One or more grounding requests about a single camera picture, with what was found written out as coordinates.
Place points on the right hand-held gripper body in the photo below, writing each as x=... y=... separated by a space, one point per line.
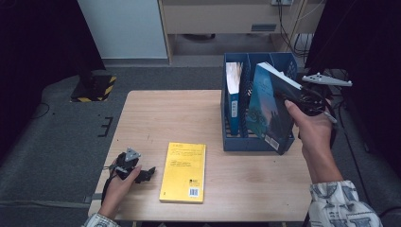
x=313 y=101

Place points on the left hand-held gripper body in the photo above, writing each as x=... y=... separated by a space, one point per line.
x=126 y=166

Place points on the teal illustrated book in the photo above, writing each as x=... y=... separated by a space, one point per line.
x=268 y=116

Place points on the yellow book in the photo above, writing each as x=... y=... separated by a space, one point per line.
x=183 y=173

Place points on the blue book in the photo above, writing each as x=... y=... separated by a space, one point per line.
x=234 y=110

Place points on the blue plastic file rack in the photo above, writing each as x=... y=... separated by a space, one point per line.
x=239 y=145

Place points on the person's left hand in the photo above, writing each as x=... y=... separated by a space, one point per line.
x=118 y=194

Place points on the person's right hand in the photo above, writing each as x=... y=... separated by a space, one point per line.
x=315 y=132

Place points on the black tape marks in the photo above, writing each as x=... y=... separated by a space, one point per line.
x=108 y=126

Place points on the grey tape strip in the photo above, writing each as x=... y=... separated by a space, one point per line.
x=93 y=198

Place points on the black curtain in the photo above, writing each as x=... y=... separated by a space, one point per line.
x=38 y=47
x=372 y=63

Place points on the grey label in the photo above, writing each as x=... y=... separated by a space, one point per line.
x=264 y=27

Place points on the black stand base yellow stripes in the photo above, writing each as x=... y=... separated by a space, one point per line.
x=94 y=90

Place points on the white power strip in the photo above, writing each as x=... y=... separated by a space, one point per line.
x=281 y=2

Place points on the beige wooden desk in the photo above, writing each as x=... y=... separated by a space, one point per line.
x=214 y=19

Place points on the white panel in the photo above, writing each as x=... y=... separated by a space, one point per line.
x=126 y=28

